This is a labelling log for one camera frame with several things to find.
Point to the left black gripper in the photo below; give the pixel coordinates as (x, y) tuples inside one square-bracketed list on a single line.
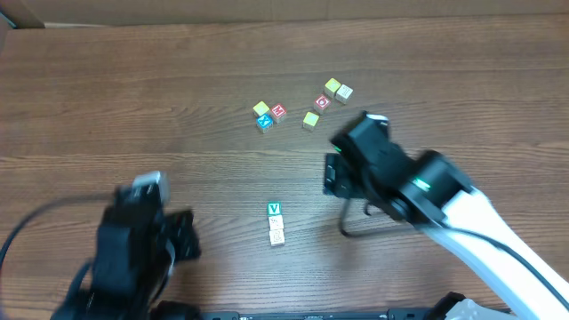
[(183, 236)]

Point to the red Q wooden block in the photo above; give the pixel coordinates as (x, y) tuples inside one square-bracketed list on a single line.
[(322, 103)]

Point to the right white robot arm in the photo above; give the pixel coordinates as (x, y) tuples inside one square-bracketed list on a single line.
[(439, 200)]

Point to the far yellow top block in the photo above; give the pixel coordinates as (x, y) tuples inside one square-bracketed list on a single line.
[(331, 87)]

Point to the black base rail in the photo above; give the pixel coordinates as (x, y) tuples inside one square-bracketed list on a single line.
[(452, 306)]

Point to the yellow top wooden block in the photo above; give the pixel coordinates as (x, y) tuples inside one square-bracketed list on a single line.
[(260, 109)]

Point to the blue T wooden block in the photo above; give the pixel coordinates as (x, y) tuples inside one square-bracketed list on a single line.
[(275, 222)]

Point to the green A wooden block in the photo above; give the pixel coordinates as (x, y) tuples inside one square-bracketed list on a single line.
[(274, 208)]

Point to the yellow block with drawing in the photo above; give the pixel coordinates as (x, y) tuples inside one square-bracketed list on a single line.
[(310, 121)]

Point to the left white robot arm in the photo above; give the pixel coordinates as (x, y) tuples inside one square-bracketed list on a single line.
[(136, 252)]

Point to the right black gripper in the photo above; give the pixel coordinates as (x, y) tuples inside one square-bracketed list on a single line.
[(334, 176)]

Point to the W wooden block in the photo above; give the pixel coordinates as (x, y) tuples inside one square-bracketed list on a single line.
[(276, 237)]

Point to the blue X wooden block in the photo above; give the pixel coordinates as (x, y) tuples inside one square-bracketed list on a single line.
[(264, 122)]

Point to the red M wooden block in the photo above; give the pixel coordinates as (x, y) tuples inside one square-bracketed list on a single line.
[(278, 113)]

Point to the plain white wooden block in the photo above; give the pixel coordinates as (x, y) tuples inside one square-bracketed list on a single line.
[(343, 94)]

